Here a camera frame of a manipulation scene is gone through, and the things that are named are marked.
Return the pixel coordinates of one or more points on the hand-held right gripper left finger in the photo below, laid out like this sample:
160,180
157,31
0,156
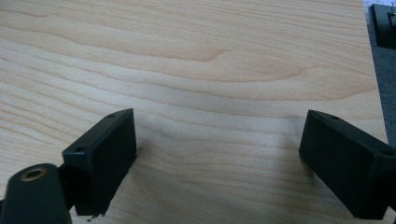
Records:
102,161

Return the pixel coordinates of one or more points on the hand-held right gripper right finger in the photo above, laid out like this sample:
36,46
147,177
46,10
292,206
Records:
345,168

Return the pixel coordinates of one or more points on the black metal stand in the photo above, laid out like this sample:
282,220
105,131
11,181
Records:
383,26

